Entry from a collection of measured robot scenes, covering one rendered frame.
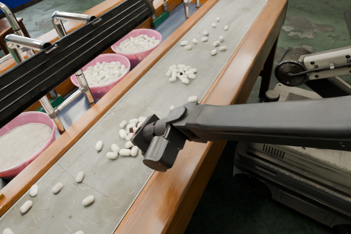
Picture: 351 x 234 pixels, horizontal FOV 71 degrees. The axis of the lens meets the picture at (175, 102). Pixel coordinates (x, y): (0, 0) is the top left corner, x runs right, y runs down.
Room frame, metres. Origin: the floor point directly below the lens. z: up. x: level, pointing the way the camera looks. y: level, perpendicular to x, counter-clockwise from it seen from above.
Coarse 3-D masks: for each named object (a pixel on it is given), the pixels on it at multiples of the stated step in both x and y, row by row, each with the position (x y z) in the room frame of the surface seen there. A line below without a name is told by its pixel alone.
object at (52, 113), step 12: (60, 12) 0.71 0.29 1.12; (60, 24) 0.73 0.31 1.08; (96, 24) 0.63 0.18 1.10; (12, 36) 0.58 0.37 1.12; (60, 36) 0.72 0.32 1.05; (12, 48) 0.60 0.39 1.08; (36, 48) 0.53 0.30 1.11; (84, 84) 0.72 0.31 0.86; (72, 96) 0.68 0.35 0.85; (48, 108) 0.60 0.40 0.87; (60, 108) 0.63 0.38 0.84; (60, 132) 0.60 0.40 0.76
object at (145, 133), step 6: (150, 120) 0.47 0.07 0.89; (156, 120) 0.47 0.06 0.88; (144, 126) 0.45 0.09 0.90; (150, 126) 0.42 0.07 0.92; (138, 132) 0.43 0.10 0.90; (144, 132) 0.42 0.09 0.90; (150, 132) 0.41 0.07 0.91; (138, 138) 0.41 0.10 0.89; (144, 138) 0.42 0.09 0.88; (150, 138) 0.40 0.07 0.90; (138, 144) 0.40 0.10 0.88; (144, 144) 0.41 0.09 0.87; (144, 150) 0.39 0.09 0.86
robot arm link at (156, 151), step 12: (180, 108) 0.38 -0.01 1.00; (168, 120) 0.37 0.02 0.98; (168, 132) 0.35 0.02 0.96; (180, 132) 0.37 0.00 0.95; (156, 144) 0.34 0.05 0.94; (168, 144) 0.33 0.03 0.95; (180, 144) 0.34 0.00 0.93; (144, 156) 0.33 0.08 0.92; (156, 156) 0.32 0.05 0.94; (168, 156) 0.31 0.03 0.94; (156, 168) 0.31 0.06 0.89; (168, 168) 0.30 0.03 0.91
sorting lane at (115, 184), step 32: (224, 0) 1.67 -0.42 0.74; (256, 0) 1.60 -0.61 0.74; (192, 32) 1.26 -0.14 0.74; (224, 32) 1.21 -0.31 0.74; (160, 64) 0.98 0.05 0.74; (192, 64) 0.94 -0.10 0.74; (224, 64) 0.91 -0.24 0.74; (128, 96) 0.77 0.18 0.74; (160, 96) 0.75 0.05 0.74; (192, 96) 0.72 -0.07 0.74; (96, 128) 0.62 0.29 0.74; (64, 160) 0.49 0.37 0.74; (96, 160) 0.48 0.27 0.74; (128, 160) 0.46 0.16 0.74; (64, 192) 0.38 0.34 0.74; (96, 192) 0.37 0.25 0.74; (128, 192) 0.36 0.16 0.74; (0, 224) 0.31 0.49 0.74; (32, 224) 0.30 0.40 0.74; (64, 224) 0.29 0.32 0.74; (96, 224) 0.28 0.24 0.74
